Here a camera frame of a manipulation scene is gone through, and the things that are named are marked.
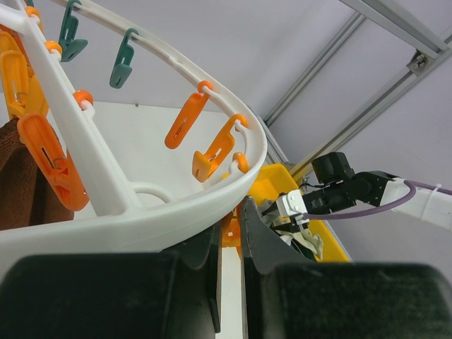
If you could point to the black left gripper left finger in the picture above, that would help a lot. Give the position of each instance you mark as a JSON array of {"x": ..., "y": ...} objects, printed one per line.
[{"x": 171, "y": 294}]

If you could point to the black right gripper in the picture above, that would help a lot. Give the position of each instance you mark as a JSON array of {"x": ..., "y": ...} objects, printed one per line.
[{"x": 322, "y": 201}]

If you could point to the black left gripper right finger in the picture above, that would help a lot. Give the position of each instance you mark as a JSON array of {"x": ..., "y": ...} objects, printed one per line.
[{"x": 285, "y": 295}]

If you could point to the white round clip hanger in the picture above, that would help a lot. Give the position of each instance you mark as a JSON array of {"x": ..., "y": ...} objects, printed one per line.
[{"x": 143, "y": 194}]

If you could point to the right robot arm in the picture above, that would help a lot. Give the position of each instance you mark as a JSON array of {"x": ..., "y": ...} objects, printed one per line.
[{"x": 344, "y": 194}]

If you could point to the beige sock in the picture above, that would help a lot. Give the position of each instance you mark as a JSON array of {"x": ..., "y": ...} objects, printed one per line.
[{"x": 309, "y": 245}]

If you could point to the yellow plastic tray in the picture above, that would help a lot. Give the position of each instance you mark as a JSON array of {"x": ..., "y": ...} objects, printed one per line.
[{"x": 275, "y": 179}]

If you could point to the orange clothespin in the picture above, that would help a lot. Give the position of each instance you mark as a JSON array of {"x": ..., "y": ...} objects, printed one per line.
[
  {"x": 205, "y": 164},
  {"x": 22, "y": 91},
  {"x": 54, "y": 162},
  {"x": 188, "y": 115}
]

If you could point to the aluminium top crossbar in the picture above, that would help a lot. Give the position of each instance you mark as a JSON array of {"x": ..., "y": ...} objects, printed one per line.
[{"x": 396, "y": 19}]

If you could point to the teal clothespin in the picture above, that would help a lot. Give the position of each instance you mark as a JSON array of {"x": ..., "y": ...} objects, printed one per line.
[
  {"x": 122, "y": 66},
  {"x": 71, "y": 46}
]

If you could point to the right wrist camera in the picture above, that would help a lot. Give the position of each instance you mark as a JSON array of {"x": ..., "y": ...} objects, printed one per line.
[{"x": 291, "y": 205}]

